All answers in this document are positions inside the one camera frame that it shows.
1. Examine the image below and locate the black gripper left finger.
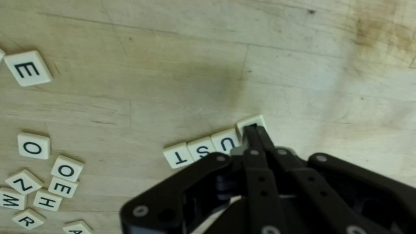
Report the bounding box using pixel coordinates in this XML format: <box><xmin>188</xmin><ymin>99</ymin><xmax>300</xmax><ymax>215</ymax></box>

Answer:
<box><xmin>119</xmin><ymin>126</ymin><xmax>284</xmax><ymax>234</ymax></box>

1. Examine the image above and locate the cream letter tile E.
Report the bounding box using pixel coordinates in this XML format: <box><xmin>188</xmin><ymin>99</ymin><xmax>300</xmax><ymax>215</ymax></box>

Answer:
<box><xmin>2</xmin><ymin>49</ymin><xmax>54</xmax><ymax>88</ymax></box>
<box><xmin>46</xmin><ymin>176</ymin><xmax>80</xmax><ymax>200</ymax></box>

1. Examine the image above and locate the cream letter tile S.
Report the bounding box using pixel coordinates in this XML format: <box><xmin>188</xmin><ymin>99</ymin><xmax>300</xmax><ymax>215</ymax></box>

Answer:
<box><xmin>185</xmin><ymin>135</ymin><xmax>218</xmax><ymax>161</ymax></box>

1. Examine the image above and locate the cream letter tile O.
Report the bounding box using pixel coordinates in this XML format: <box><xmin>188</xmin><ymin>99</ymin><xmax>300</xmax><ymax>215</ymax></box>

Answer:
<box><xmin>49</xmin><ymin>153</ymin><xmax>85</xmax><ymax>183</ymax></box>
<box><xmin>16</xmin><ymin>131</ymin><xmax>51</xmax><ymax>161</ymax></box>

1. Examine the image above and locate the cream letter tile U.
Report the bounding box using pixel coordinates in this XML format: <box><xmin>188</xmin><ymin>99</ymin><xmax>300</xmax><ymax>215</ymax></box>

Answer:
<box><xmin>210</xmin><ymin>127</ymin><xmax>241</xmax><ymax>153</ymax></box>

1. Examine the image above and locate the cream letter tile H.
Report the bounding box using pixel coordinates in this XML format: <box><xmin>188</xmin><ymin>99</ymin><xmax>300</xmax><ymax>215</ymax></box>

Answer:
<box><xmin>31</xmin><ymin>187</ymin><xmax>63</xmax><ymax>213</ymax></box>

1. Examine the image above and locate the cream letter tile R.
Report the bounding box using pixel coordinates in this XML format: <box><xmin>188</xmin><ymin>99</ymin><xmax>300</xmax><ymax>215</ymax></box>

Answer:
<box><xmin>10</xmin><ymin>207</ymin><xmax>46</xmax><ymax>231</ymax></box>

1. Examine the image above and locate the cream letter tile N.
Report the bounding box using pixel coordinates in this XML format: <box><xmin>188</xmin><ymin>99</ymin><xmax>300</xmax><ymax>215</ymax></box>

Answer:
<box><xmin>3</xmin><ymin>168</ymin><xmax>44</xmax><ymax>196</ymax></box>

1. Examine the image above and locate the cream letter tile L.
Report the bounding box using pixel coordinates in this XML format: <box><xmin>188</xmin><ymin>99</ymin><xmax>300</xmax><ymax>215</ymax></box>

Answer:
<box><xmin>233</xmin><ymin>113</ymin><xmax>266</xmax><ymax>138</ymax></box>

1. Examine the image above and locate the cream letter tile T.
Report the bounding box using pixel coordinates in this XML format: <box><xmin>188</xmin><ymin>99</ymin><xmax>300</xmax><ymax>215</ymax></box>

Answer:
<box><xmin>162</xmin><ymin>142</ymin><xmax>194</xmax><ymax>170</ymax></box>

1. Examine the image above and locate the cream letter tile A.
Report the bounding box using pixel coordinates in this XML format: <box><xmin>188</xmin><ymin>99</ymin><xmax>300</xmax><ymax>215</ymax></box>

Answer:
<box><xmin>61</xmin><ymin>218</ymin><xmax>94</xmax><ymax>234</ymax></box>

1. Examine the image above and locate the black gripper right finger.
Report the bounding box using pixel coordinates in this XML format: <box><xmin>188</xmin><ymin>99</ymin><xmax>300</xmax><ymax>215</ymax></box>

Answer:
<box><xmin>259</xmin><ymin>126</ymin><xmax>416</xmax><ymax>234</ymax></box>

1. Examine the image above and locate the cream letter tile M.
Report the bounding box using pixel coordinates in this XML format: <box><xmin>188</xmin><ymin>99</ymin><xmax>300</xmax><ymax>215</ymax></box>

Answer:
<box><xmin>0</xmin><ymin>186</ymin><xmax>27</xmax><ymax>212</ymax></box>

